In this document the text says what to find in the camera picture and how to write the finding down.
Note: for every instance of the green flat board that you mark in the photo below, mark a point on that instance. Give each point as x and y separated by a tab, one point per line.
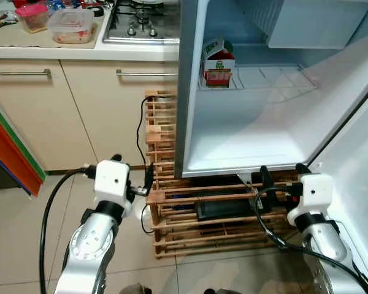
21	144

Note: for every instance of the beige fabric placemat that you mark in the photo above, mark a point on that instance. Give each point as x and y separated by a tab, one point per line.
24	40

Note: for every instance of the wooden slatted rack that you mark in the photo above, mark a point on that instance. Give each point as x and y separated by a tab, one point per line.
172	208

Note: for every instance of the grey robot foot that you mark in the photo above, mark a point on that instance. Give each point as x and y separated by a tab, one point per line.
218	291
135	289

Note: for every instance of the white carton green cap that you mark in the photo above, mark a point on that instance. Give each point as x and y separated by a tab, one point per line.
219	64

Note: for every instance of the small container pink lid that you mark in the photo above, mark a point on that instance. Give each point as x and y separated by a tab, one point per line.
32	11

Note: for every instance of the large clear food container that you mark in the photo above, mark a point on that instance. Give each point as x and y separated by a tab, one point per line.
70	27

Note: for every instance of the grey robot right foot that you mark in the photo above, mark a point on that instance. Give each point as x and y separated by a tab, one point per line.
218	291

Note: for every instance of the black flat electronic box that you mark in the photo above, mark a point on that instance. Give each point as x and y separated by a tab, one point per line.
224	209

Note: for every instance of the black round lid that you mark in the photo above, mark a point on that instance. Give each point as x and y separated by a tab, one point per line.
99	11

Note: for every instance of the steel gas hob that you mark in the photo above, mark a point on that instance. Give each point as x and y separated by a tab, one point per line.
141	27

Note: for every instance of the beige kitchen base cabinet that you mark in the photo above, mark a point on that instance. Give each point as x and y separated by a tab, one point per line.
92	116

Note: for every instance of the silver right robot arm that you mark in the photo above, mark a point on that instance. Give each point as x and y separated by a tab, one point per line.
328	245

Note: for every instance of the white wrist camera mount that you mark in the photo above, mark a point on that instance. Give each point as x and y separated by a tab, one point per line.
112	180
313	193

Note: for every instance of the grey robot left foot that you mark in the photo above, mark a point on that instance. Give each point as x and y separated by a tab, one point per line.
135	289

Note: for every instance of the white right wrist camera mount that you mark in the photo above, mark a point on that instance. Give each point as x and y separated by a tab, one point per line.
313	193

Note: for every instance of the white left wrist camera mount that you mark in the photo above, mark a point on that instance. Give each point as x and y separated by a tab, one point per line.
112	180

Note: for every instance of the grey steel mini fridge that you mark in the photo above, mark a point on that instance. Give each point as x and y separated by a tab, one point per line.
245	122

